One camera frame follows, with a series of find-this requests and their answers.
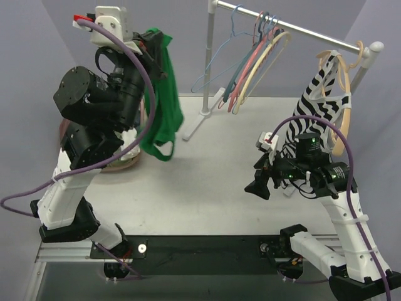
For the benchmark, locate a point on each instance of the green tank top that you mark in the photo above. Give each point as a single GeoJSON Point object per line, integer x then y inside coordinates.
{"type": "Point", "coordinates": [160, 139]}

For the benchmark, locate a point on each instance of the teal hanger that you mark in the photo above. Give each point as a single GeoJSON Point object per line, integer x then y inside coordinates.
{"type": "Point", "coordinates": [233, 81]}

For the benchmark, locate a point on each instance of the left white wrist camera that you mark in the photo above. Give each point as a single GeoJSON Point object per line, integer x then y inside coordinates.
{"type": "Point", "coordinates": [114, 19]}

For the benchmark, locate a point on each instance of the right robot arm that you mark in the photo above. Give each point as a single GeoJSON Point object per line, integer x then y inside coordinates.
{"type": "Point", "coordinates": [361, 272]}

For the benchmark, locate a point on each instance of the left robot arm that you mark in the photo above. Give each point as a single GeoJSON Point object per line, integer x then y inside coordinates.
{"type": "Point", "coordinates": [100, 108]}

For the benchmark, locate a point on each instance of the cream yellow hanger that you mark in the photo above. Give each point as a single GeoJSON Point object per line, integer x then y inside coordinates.
{"type": "Point", "coordinates": [264, 62]}

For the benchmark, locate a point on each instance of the striped black white tank top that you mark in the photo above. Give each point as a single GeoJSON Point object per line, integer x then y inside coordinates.
{"type": "Point", "coordinates": [328, 96]}

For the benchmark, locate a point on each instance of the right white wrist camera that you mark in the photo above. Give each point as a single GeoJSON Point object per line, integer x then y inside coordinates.
{"type": "Point", "coordinates": [267, 142]}

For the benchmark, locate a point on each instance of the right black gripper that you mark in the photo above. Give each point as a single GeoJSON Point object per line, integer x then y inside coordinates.
{"type": "Point", "coordinates": [270, 167]}

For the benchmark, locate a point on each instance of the pink laundry basket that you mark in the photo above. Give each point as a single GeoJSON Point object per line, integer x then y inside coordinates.
{"type": "Point", "coordinates": [130, 158]}

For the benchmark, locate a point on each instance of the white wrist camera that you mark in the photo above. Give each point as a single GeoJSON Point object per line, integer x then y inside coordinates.
{"type": "Point", "coordinates": [267, 142]}
{"type": "Point", "coordinates": [114, 19]}

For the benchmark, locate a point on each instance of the light blue wire hanger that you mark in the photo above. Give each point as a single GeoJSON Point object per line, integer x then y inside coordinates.
{"type": "Point", "coordinates": [219, 53]}

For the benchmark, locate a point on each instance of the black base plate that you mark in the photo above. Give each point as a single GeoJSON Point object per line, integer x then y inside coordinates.
{"type": "Point", "coordinates": [211, 255]}

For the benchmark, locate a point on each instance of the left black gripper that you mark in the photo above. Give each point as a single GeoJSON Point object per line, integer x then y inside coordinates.
{"type": "Point", "coordinates": [145, 50]}

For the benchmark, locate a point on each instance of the aluminium rail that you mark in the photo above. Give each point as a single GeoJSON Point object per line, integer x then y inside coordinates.
{"type": "Point", "coordinates": [64, 252]}

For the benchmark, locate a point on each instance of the white clothes rack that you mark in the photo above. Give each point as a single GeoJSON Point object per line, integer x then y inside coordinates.
{"type": "Point", "coordinates": [369, 55]}

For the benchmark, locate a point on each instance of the pink hanger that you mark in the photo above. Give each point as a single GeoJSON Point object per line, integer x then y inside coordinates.
{"type": "Point", "coordinates": [244, 73]}

